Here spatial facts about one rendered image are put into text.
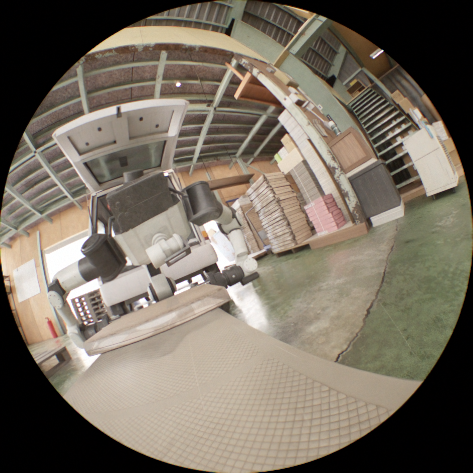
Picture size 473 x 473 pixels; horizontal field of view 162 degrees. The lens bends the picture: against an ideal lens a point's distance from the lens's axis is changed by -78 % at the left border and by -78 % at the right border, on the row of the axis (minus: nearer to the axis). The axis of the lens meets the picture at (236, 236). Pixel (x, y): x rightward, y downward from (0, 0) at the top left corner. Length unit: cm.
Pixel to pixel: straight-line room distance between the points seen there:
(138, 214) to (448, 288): 91
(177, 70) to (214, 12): 326
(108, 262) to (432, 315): 90
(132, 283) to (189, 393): 169
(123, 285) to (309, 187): 248
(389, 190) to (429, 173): 43
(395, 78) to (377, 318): 565
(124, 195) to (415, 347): 80
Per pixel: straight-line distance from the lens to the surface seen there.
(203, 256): 188
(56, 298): 75
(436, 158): 162
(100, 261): 59
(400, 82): 574
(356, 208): 159
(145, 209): 55
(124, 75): 278
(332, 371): 16
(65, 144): 183
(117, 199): 53
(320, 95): 284
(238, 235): 86
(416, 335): 45
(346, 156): 167
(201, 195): 64
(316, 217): 188
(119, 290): 189
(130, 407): 24
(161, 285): 112
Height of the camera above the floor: 32
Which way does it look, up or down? 5 degrees up
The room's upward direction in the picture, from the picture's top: 24 degrees counter-clockwise
